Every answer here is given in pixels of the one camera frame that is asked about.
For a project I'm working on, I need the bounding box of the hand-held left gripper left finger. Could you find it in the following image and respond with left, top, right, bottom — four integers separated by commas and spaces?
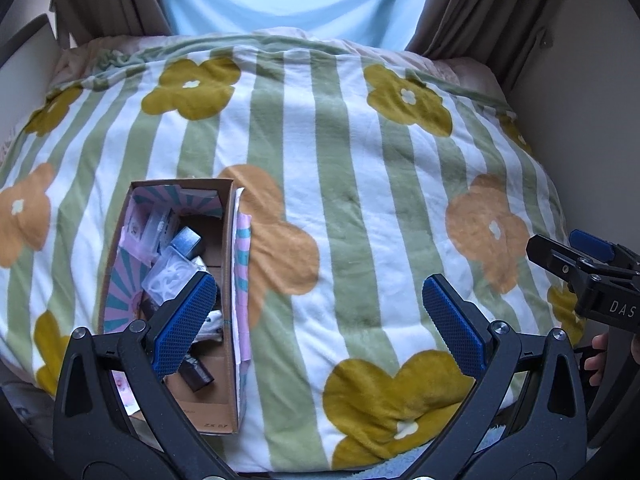
52, 270, 236, 480

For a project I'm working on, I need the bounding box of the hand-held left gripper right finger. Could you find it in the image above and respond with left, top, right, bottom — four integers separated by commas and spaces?
421, 273, 588, 480

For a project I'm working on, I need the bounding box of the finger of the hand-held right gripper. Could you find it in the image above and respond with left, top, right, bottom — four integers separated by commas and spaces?
569, 229, 640, 266
526, 234, 593, 283

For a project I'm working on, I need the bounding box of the white printed tissue pack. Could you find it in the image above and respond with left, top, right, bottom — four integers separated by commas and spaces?
197, 310, 227, 345

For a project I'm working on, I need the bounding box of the clear floss pick box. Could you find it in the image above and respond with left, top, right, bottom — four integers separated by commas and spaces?
141, 255, 202, 309

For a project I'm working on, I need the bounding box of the small black box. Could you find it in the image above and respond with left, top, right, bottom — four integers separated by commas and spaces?
180, 355, 215, 392

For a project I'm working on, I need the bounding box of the patterned cardboard box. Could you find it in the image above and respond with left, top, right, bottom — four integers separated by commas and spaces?
97, 177, 253, 435

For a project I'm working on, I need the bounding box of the clear cotton swab box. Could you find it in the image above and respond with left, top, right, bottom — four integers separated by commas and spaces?
122, 200, 177, 266

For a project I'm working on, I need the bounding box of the person's right hand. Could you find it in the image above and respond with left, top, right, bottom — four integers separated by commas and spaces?
581, 332, 610, 387

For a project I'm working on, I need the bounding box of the small grey square box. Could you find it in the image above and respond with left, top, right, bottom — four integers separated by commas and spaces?
172, 227, 206, 259

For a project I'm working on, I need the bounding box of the striped flower print blanket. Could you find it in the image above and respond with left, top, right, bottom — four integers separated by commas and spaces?
0, 32, 586, 473

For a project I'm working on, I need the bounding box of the pale pink quilt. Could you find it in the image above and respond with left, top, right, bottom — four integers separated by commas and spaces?
50, 27, 511, 106

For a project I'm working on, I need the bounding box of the beige curtain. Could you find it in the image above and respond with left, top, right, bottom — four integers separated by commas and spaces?
47, 0, 173, 50
407, 0, 573, 93

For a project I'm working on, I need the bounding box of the white panel with dark edge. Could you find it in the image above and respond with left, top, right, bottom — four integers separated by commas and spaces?
0, 14, 63, 131

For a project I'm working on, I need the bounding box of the light blue curtain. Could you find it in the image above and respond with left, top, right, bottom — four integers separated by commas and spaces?
152, 0, 441, 51

